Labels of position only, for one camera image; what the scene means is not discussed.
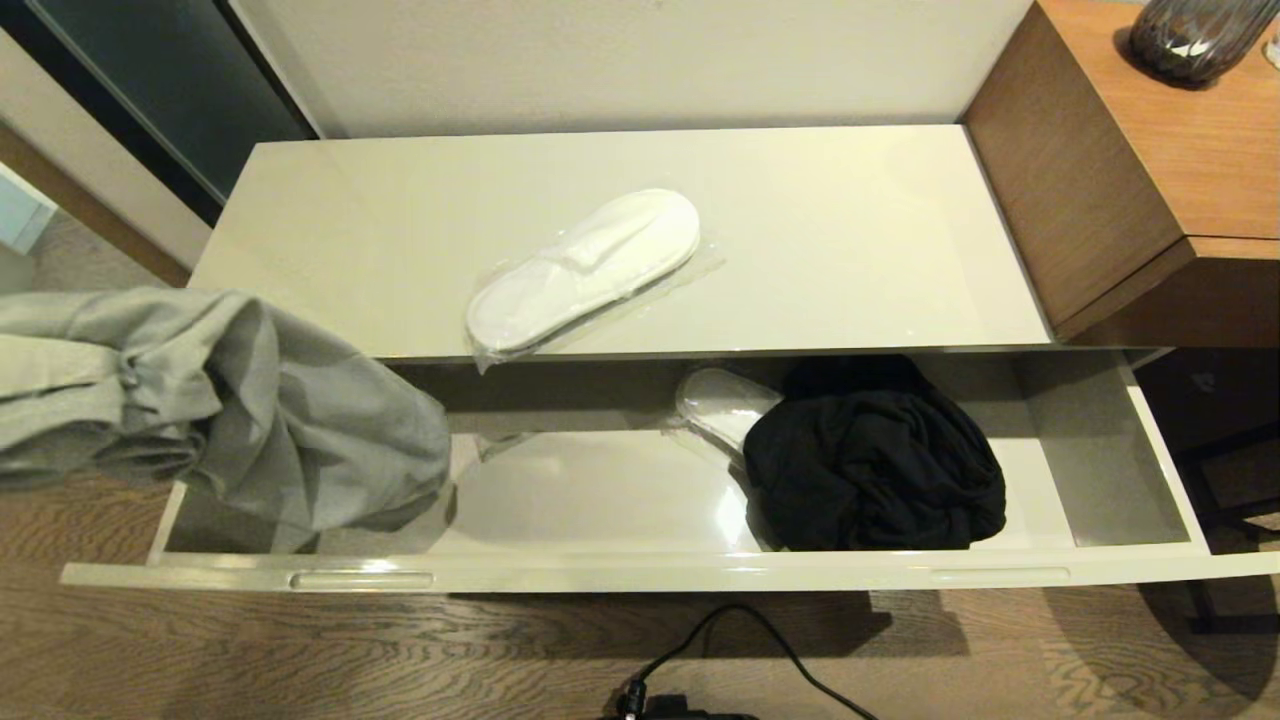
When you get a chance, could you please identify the white slipper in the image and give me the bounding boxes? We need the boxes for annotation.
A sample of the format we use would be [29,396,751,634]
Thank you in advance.
[464,187,727,375]
[663,367,787,473]

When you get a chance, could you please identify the black floor cable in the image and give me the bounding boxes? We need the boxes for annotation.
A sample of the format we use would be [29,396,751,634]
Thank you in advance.
[614,602,881,720]

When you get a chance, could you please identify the dark ribbed glass vase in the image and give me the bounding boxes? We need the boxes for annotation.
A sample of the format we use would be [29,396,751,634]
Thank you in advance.
[1128,0,1280,91]

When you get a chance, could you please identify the light grey garment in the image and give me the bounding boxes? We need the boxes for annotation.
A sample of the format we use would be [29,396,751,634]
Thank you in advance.
[0,287,454,534]

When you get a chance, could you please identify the robot base housing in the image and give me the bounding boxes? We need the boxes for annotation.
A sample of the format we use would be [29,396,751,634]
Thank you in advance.
[598,694,763,720]

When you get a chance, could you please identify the glossy beige low cabinet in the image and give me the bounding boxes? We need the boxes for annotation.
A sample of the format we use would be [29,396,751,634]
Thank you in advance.
[187,125,1173,369]

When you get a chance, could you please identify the glossy beige wide drawer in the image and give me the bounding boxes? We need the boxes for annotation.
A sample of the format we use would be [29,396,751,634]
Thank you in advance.
[58,348,1280,597]

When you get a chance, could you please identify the black garment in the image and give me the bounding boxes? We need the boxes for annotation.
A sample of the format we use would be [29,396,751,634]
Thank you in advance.
[742,354,1009,554]

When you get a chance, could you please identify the dark glass door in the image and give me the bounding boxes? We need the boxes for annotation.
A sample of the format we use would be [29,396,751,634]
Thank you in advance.
[0,0,323,229]

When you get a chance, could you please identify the black metal stand legs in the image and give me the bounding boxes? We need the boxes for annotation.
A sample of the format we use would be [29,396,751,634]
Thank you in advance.
[1135,350,1280,637]

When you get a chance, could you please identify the brown wooden desk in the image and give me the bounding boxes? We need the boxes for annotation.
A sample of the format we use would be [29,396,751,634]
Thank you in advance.
[958,0,1280,351]

